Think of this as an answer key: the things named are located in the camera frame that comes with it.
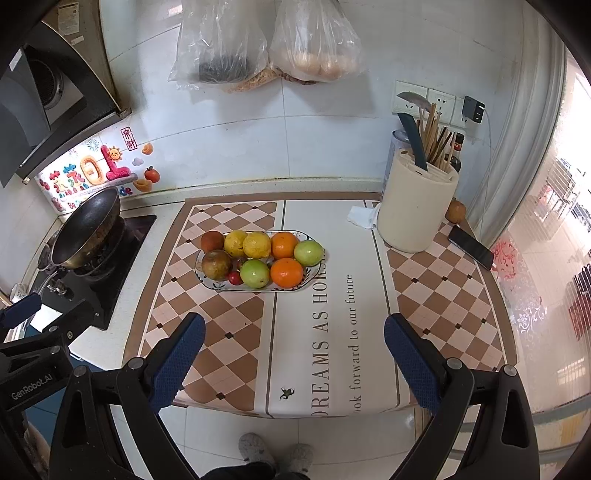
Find bundle of wooden chopsticks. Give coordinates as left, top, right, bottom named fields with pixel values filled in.
left=418, top=102, right=458, bottom=171

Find small brown orange fruit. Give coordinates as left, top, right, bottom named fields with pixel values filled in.
left=445, top=198, right=467, bottom=224

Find teal handled knife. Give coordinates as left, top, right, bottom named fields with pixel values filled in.
left=398, top=112, right=430, bottom=171

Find white tissue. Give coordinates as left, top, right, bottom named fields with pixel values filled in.
left=347, top=205, right=382, bottom=230

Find clear plastic bag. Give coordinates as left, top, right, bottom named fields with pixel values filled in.
left=268, top=0, right=368, bottom=84
left=168, top=0, right=271, bottom=93

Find dark sauce bottle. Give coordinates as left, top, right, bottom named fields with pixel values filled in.
left=449, top=131, right=465, bottom=174

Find floral ceramic plate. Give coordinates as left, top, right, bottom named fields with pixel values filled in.
left=196, top=229, right=328, bottom=292

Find checkered table mat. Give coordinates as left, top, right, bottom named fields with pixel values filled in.
left=122, top=191, right=518, bottom=418

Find black wok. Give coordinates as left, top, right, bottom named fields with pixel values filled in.
left=39, top=186, right=123, bottom=282

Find black range hood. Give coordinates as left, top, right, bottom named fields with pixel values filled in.
left=0, top=21, right=132, bottom=188

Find orange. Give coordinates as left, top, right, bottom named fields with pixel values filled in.
left=270, top=257, right=304, bottom=288
left=270, top=232, right=300, bottom=259

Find black gas stove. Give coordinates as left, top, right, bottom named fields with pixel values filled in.
left=28, top=213, right=158, bottom=330

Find large yellow lemon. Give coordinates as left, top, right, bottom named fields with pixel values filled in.
left=243, top=232, right=271, bottom=259

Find person's dark trousers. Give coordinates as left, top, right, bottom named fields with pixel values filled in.
left=226, top=462, right=315, bottom=480

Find green apple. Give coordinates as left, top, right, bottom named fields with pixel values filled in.
left=294, top=240, right=324, bottom=267
left=239, top=259, right=270, bottom=289

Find metal kitchen utensil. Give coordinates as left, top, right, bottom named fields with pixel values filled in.
left=396, top=91, right=432, bottom=118

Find reddish brown fruit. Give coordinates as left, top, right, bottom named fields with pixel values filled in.
left=200, top=231, right=225, bottom=254

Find cream utensil holder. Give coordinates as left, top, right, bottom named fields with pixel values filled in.
left=377, top=148, right=460, bottom=253

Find grey fluffy slipper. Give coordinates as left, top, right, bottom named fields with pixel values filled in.
left=238, top=433, right=278, bottom=474
left=284, top=443, right=315, bottom=476

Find white wall socket panel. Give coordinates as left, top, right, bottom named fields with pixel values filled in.
left=394, top=80, right=467, bottom=127

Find small yellow lemon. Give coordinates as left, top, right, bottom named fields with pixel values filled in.
left=224, top=230, right=247, bottom=257

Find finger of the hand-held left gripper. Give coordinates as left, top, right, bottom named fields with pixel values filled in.
left=41, top=299, right=105, bottom=345
left=0, top=292, right=43, bottom=330

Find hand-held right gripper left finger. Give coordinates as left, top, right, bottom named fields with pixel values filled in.
left=48, top=312, right=206, bottom=480

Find group of colourful wall stickers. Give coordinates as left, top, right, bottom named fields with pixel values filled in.
left=37, top=127, right=162, bottom=213

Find black charger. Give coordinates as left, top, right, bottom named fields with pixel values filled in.
left=463, top=95, right=488, bottom=124

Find person's left forearm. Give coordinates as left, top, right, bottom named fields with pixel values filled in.
left=23, top=415, right=51, bottom=480

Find black smartphone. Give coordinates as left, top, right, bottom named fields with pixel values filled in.
left=447, top=224, right=495, bottom=271

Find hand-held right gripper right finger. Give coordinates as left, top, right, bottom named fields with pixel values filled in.
left=383, top=313, right=541, bottom=480

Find white charger cable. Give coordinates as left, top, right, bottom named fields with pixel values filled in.
left=471, top=121, right=496, bottom=241

